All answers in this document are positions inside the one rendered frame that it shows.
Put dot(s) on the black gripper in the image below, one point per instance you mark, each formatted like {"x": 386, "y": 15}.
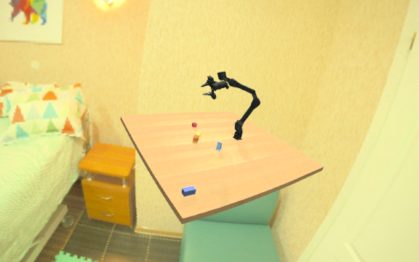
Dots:
{"x": 214, "y": 86}

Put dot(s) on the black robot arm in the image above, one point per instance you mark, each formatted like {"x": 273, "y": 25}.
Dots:
{"x": 255, "y": 103}

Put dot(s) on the small blue block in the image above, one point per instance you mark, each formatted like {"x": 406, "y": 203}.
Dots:
{"x": 191, "y": 190}

